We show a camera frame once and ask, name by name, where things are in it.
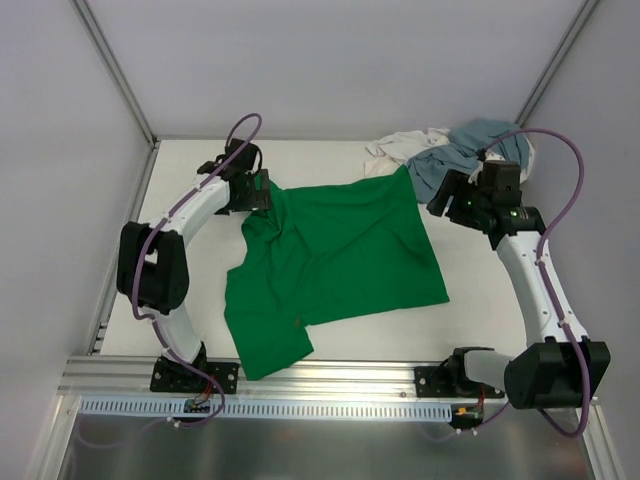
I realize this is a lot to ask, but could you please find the green t-shirt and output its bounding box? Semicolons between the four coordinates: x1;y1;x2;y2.
224;167;449;381

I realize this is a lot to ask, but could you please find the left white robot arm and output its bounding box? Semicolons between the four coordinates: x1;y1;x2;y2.
116;138;272;393

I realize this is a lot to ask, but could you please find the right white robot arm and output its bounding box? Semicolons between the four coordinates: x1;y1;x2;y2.
427;161;611;410

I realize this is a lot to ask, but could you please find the blue-grey t-shirt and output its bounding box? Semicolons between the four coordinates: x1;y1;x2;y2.
406;119;535;204

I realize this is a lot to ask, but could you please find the white t-shirt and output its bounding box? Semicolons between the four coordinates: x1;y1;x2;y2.
363;127;536;184

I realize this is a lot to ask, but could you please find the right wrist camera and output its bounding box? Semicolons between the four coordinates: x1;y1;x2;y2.
478;160;521;192

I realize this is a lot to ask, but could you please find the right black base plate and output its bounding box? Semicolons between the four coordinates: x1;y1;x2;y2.
413;365;505;399

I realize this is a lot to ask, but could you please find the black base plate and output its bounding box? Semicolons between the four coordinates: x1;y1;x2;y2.
149;357;240;394
413;365;505;399

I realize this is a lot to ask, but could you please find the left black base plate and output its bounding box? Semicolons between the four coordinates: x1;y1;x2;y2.
149;357;240;394

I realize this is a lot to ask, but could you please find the right aluminium frame post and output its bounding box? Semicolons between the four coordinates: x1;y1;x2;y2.
515;0;602;127

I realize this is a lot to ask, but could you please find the aluminium frame post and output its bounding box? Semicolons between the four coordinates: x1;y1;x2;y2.
70;0;157;147
515;0;602;127

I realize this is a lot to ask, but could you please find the white slotted cable duct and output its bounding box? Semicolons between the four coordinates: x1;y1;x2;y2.
78;396;453;423

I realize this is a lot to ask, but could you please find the left aluminium frame post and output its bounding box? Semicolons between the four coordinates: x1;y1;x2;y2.
70;0;157;147

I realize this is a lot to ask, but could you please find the aluminium mounting rail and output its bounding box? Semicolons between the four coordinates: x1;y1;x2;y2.
57;355;599;402

